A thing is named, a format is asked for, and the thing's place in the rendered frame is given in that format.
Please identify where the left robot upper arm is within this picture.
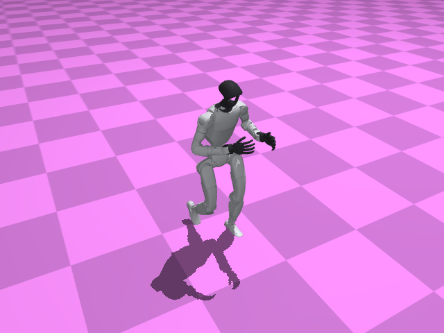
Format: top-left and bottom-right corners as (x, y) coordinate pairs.
(237, 100), (251, 131)

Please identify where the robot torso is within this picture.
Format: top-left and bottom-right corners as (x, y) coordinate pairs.
(205, 103), (241, 168)

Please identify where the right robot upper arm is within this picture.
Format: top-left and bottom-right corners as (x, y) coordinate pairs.
(191, 111), (214, 151)

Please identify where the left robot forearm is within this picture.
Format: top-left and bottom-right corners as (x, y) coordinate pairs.
(247, 121), (260, 141)

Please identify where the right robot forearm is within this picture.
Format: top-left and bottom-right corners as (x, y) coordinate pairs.
(192, 145), (229, 157)

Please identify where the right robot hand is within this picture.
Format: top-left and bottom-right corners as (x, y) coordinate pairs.
(223, 137), (255, 155)

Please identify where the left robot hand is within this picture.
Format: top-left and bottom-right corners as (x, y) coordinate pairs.
(257, 132), (276, 151)

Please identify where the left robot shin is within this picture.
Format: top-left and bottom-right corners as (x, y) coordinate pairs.
(228, 200), (244, 226)

